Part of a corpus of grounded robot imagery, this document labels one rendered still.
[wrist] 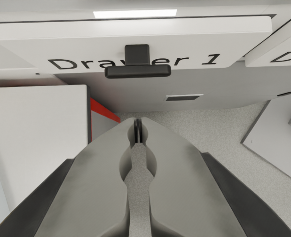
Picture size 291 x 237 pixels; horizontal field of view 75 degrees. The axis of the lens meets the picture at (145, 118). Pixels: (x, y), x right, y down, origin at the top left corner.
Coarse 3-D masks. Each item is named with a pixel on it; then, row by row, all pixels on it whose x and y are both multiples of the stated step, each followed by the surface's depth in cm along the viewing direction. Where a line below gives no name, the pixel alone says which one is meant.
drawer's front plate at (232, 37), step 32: (0, 32) 19; (32, 32) 19; (64, 32) 19; (96, 32) 19; (128, 32) 19; (160, 32) 19; (192, 32) 20; (224, 32) 20; (256, 32) 20; (32, 64) 26; (64, 64) 26; (96, 64) 27; (192, 64) 29; (224, 64) 29
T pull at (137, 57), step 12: (132, 48) 21; (144, 48) 21; (132, 60) 21; (144, 60) 21; (108, 72) 21; (120, 72) 21; (132, 72) 21; (144, 72) 21; (156, 72) 21; (168, 72) 21
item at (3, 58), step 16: (0, 16) 18; (16, 16) 18; (32, 16) 18; (48, 16) 19; (64, 16) 19; (80, 16) 19; (144, 16) 19; (160, 16) 19; (176, 16) 19; (192, 16) 20; (208, 16) 20; (224, 16) 20; (240, 16) 20; (272, 16) 20; (288, 16) 20; (272, 32) 24; (0, 48) 25; (0, 64) 30; (16, 64) 30
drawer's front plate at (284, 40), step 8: (288, 24) 21; (280, 32) 22; (288, 32) 21; (272, 40) 24; (280, 40) 22; (288, 40) 22; (256, 48) 27; (264, 48) 25; (272, 48) 24; (280, 48) 24; (288, 48) 24; (248, 56) 29; (256, 56) 27; (264, 56) 26; (272, 56) 27; (288, 56) 27; (248, 64) 30; (256, 64) 30; (264, 64) 30; (272, 64) 30; (280, 64) 30; (288, 64) 30
